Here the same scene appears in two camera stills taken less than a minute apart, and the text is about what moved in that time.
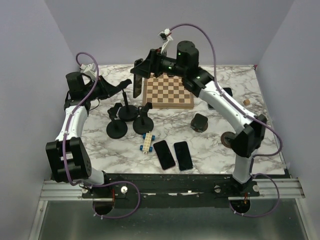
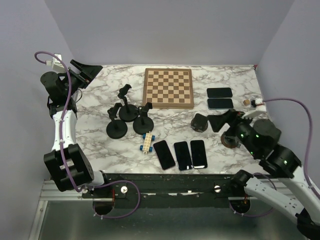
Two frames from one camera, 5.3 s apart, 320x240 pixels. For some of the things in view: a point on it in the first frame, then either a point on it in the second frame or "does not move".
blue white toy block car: (147, 143) does not move
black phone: (183, 155) does not move
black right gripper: (152, 63) -> (231, 116)
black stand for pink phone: (116, 129) does not move
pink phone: (164, 154) does not move
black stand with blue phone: (144, 124) does not move
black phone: (137, 81) -> (198, 153)
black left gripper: (107, 89) -> (87, 74)
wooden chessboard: (167, 92) does not move
